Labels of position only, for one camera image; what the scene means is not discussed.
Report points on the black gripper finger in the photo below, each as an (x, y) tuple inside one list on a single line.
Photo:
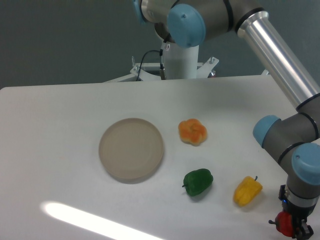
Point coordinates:
[(301, 229)]

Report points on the orange bread roll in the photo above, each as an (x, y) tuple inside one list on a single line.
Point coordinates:
[(192, 132)]

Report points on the red bell pepper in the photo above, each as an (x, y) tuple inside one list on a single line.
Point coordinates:
[(283, 224)]

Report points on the yellow bell pepper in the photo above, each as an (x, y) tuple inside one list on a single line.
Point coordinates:
[(246, 191)]

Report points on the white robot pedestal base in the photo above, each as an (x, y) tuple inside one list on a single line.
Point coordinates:
[(172, 62)]

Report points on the green bell pepper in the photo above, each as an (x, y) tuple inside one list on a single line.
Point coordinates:
[(197, 181)]

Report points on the beige round plate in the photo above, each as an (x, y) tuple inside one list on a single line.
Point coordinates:
[(131, 150)]

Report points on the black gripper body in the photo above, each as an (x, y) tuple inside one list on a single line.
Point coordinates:
[(299, 208)]

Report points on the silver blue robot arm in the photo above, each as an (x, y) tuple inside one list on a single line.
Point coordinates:
[(290, 142)]

